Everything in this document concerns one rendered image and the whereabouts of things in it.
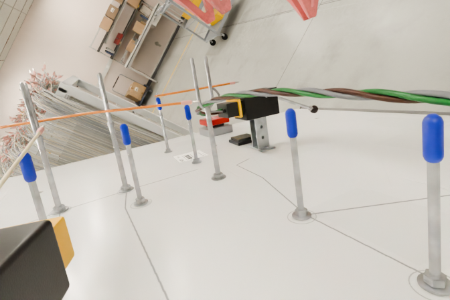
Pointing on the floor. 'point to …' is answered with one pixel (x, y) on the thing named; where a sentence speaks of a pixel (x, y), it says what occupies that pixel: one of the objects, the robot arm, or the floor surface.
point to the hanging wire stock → (80, 146)
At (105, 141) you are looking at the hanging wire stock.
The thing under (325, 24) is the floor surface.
